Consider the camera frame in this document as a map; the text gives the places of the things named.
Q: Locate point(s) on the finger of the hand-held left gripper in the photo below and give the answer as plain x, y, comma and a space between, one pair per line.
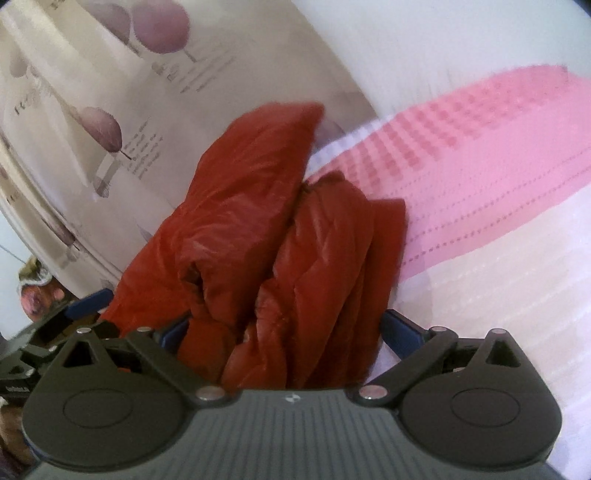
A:
92, 303

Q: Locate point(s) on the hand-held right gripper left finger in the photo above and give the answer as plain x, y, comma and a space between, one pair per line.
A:
173, 336

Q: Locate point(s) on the red puffer jacket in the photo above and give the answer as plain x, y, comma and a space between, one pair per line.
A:
249, 221

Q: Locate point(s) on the white curtain with purple print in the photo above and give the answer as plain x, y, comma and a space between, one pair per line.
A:
92, 69

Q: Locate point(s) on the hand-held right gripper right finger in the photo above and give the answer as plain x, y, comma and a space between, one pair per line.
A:
400, 333

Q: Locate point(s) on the brown plush toy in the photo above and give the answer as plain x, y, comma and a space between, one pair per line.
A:
39, 295

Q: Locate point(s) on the pink white checkered bed sheet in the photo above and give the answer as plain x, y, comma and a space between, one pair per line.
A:
461, 161

